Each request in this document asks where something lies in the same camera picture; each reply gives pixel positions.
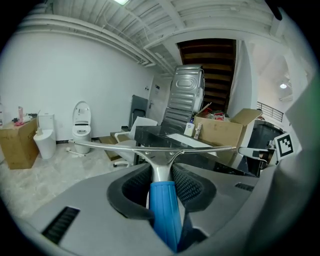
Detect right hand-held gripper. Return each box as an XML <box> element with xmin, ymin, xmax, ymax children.
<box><xmin>238</xmin><ymin>133</ymin><xmax>295</xmax><ymax>167</ymax></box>

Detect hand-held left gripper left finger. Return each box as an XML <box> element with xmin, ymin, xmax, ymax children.
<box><xmin>24</xmin><ymin>163</ymin><xmax>176</xmax><ymax>255</ymax></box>

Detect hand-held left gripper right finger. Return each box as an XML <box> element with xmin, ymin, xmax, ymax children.
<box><xmin>171</xmin><ymin>163</ymin><xmax>261</xmax><ymax>249</ymax></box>

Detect blue-handled metal squeegee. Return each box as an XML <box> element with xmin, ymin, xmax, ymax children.
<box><xmin>68</xmin><ymin>139</ymin><xmax>238</xmax><ymax>254</ymax></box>

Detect black bin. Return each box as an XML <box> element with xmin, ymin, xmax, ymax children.
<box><xmin>246</xmin><ymin>119</ymin><xmax>284</xmax><ymax>156</ymax></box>

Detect open brown cardboard box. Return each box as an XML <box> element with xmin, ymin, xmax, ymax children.
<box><xmin>193</xmin><ymin>102</ymin><xmax>264</xmax><ymax>151</ymax></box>

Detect black metal railing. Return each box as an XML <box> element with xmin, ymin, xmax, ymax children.
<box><xmin>256</xmin><ymin>101</ymin><xmax>286</xmax><ymax>124</ymax></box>

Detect white soap pouch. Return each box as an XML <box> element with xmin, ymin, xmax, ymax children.
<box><xmin>184</xmin><ymin>122</ymin><xmax>196</xmax><ymax>137</ymax></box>

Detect person's grey clothing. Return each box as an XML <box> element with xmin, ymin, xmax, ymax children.
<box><xmin>207</xmin><ymin>72</ymin><xmax>320</xmax><ymax>256</ymax></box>

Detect white pipe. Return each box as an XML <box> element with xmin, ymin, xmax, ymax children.
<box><xmin>65</xmin><ymin>147</ymin><xmax>87</xmax><ymax>158</ymax></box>

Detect wooden boards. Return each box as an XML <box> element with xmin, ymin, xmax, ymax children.
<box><xmin>98</xmin><ymin>130</ymin><xmax>121</xmax><ymax>162</ymax></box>

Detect grey metal washing machine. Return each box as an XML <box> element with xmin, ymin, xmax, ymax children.
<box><xmin>160</xmin><ymin>64</ymin><xmax>205</xmax><ymax>129</ymax></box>

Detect dark wooden staircase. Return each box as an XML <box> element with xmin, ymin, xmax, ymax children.
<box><xmin>176</xmin><ymin>38</ymin><xmax>237</xmax><ymax>114</ymax></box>

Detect white toilet with closed lid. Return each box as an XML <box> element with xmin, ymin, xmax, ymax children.
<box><xmin>33</xmin><ymin>113</ymin><xmax>57</xmax><ymax>160</ymax></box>

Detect black counter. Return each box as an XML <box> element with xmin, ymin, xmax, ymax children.
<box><xmin>133</xmin><ymin>124</ymin><xmax>259</xmax><ymax>178</ymax></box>

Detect white toilet with open lid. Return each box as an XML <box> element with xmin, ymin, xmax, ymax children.
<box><xmin>71</xmin><ymin>100</ymin><xmax>92</xmax><ymax>155</ymax></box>

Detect closed brown cardboard box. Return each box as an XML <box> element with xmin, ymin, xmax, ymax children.
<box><xmin>0</xmin><ymin>118</ymin><xmax>40</xmax><ymax>170</ymax></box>

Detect white office chair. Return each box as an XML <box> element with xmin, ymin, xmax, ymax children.
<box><xmin>113</xmin><ymin>116</ymin><xmax>159</xmax><ymax>168</ymax></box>

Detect white door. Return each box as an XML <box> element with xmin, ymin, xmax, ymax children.
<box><xmin>146</xmin><ymin>79</ymin><xmax>166</xmax><ymax>121</ymax></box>

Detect dark grey folded chair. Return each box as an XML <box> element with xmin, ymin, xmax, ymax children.
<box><xmin>130</xmin><ymin>94</ymin><xmax>149</xmax><ymax>131</ymax></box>

